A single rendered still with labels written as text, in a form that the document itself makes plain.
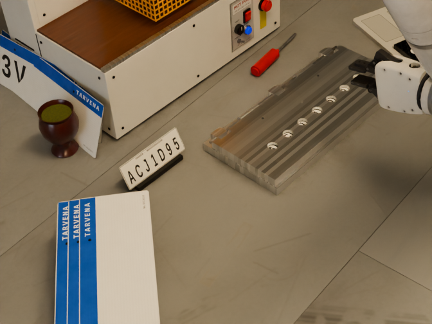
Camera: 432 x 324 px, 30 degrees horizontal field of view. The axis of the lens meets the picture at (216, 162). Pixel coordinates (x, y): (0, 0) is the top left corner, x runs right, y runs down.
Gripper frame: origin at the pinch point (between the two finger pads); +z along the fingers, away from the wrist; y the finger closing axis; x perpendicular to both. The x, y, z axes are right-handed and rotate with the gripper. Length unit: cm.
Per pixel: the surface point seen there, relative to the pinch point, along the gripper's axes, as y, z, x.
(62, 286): 6, 13, -69
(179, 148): 10.7, 29.5, -26.4
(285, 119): 11.7, 16.8, -6.9
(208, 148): 12.3, 25.6, -22.0
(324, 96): 12.0, 15.3, 4.7
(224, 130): 10.4, 24.6, -17.4
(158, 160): 10.1, 29.6, -32.3
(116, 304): 8, 3, -65
